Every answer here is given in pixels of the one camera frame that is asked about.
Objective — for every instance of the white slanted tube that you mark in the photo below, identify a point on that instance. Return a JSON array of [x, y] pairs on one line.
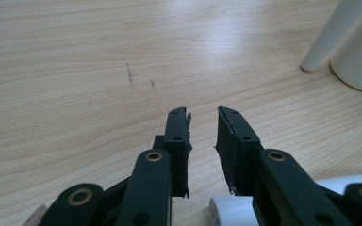
[[330, 34]]

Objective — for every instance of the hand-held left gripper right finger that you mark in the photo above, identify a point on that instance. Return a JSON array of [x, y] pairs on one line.
[[235, 157]]

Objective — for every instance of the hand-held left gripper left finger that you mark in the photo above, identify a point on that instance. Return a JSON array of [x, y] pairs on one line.
[[178, 150]]

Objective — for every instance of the white round container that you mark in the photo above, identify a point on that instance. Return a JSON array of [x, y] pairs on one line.
[[361, 56]]

